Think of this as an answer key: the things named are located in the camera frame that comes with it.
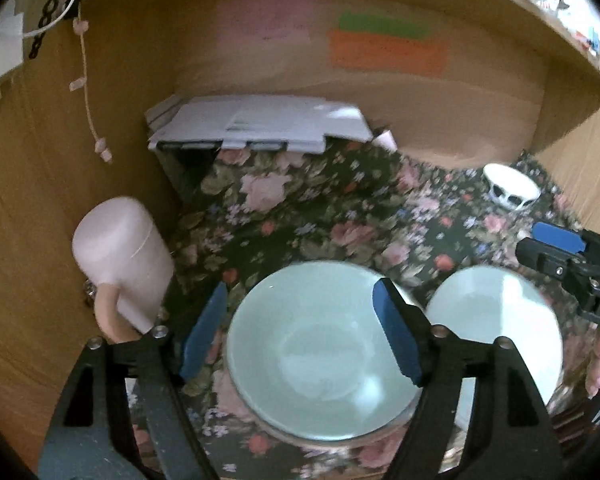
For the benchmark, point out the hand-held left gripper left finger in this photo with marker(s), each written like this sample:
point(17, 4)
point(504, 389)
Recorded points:
point(205, 335)

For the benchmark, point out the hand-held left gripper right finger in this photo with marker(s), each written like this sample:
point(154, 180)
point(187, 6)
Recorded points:
point(397, 330)

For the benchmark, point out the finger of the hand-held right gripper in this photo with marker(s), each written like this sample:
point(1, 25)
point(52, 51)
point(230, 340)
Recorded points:
point(550, 260)
point(560, 237)

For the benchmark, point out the large white plate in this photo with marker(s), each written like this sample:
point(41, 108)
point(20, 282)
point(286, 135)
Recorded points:
point(500, 320)

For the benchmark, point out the mint green bowl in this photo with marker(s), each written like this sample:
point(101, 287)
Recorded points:
point(300, 350)

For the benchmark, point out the person's right hand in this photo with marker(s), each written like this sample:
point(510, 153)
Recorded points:
point(597, 372)

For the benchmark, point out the white bowl with dark pattern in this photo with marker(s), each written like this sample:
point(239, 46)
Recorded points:
point(510, 175)

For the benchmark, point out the dark floral tablecloth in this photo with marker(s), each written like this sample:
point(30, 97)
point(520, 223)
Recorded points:
point(340, 210)

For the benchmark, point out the stack of white papers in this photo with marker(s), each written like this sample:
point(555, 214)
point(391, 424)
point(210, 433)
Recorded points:
point(260, 120)

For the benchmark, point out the orange sticky note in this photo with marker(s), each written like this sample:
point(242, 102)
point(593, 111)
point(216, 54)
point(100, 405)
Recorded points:
point(387, 55)

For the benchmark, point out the green sticky note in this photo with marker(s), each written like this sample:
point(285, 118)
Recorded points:
point(380, 24)

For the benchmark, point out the pink sticky note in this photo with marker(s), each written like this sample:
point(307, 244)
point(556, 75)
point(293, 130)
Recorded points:
point(265, 22)

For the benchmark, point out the white wall adapter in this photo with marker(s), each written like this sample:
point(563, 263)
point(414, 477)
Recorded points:
point(5, 50)

